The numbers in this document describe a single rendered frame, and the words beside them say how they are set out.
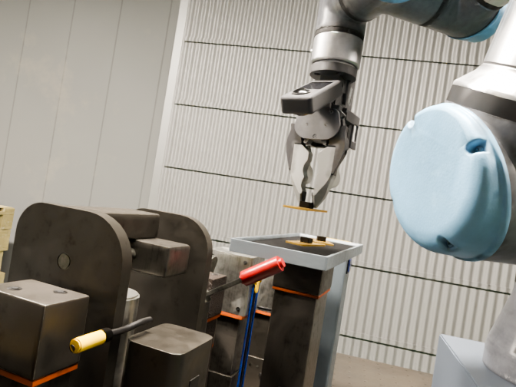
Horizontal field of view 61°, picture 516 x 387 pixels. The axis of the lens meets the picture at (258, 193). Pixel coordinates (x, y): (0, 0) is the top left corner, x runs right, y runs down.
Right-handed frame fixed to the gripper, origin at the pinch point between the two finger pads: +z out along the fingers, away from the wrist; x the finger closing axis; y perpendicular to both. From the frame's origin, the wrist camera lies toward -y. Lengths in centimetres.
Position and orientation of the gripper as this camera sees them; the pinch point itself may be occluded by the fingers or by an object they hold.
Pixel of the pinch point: (307, 197)
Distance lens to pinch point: 65.9
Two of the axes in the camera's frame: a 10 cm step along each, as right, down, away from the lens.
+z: -1.6, 9.9, -0.1
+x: -8.4, -1.3, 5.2
